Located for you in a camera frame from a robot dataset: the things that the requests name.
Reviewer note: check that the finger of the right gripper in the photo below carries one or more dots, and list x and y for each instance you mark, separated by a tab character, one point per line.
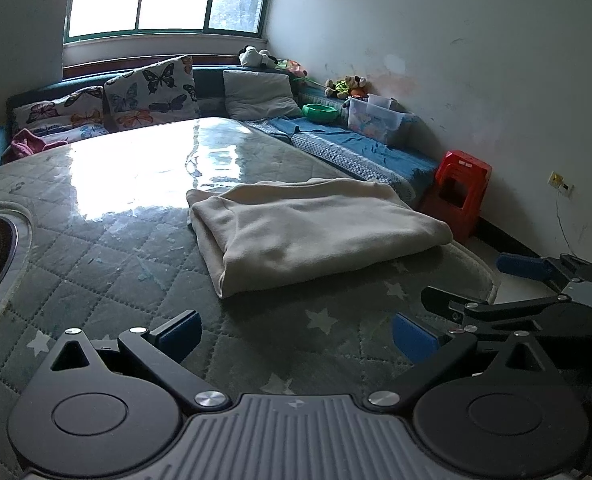
476	304
556	273

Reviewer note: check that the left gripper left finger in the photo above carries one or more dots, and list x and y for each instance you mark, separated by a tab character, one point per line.
157	355

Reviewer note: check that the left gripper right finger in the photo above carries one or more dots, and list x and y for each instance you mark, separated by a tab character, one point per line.
435	356

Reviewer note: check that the cream knit garment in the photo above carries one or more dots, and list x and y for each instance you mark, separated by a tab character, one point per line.
270	234

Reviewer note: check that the red plastic stool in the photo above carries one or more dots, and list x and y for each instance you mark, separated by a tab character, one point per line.
456	195

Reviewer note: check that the blue corner sofa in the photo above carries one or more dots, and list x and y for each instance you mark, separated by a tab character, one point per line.
409	172

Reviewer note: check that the clear plastic storage box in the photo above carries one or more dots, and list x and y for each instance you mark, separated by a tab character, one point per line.
379	123

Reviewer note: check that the butterfly print cushion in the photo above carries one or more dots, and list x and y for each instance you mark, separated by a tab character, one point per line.
77	116
155	94

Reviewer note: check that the green bowl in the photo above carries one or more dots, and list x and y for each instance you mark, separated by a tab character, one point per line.
320	113

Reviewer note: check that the pink cloth on sofa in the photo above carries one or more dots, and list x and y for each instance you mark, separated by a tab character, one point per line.
24	144

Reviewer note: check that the colourful plush toys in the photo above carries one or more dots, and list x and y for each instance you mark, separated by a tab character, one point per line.
346	87

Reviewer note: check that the grey white pillow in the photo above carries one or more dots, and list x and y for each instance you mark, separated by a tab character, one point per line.
258	95

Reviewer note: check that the wall power socket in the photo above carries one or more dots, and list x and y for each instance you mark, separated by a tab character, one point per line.
560	184

